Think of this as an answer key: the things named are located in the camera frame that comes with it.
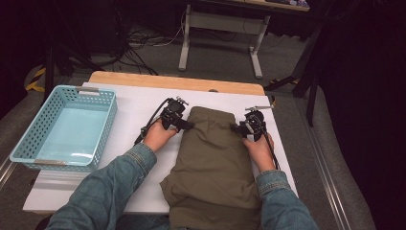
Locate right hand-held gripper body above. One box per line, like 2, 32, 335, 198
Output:
242, 104, 275, 143

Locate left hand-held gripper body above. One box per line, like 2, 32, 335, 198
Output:
159, 96, 190, 131

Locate olive green pants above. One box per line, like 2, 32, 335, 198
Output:
159, 105, 263, 230

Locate light blue plastic basket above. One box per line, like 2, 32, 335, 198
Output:
9, 84, 119, 173

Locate person's left hand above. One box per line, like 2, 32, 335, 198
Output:
142, 118, 180, 152

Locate person's right hand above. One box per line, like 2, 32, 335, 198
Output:
243, 132, 276, 173

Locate black metal stand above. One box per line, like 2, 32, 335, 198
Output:
263, 22, 324, 127

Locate person's legs in jeans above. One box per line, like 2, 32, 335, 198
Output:
116, 214, 171, 230

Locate black tripod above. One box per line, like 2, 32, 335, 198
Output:
41, 0, 106, 104

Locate yellow black striped tape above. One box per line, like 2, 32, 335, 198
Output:
25, 65, 47, 94

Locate bundle of black floor cables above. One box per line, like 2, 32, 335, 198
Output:
104, 9, 186, 76

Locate white floor cable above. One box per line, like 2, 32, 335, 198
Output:
152, 9, 188, 47

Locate metal floor rail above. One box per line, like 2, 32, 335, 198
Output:
305, 124, 352, 230
0, 156, 17, 190

